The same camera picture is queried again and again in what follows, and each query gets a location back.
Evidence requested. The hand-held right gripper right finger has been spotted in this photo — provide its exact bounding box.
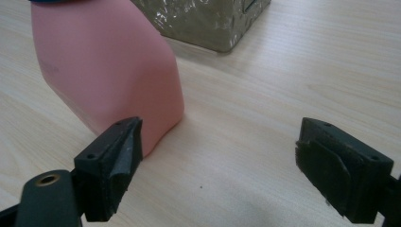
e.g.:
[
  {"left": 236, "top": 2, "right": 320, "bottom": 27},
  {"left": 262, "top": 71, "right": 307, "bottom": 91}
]
[{"left": 294, "top": 116, "right": 395, "bottom": 225}]

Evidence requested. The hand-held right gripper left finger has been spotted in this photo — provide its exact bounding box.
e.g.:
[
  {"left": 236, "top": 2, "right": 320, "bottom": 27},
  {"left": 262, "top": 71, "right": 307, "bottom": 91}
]
[{"left": 73, "top": 116, "right": 144, "bottom": 223}]

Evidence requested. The pink plastic bottle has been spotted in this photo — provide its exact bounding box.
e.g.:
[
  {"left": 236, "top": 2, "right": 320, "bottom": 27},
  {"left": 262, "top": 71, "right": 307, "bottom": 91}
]
[{"left": 30, "top": 0, "right": 185, "bottom": 158}]

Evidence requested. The olive green box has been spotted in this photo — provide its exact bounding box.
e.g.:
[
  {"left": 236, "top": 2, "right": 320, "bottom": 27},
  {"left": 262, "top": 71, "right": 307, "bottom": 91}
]
[{"left": 131, "top": 0, "right": 272, "bottom": 53}]

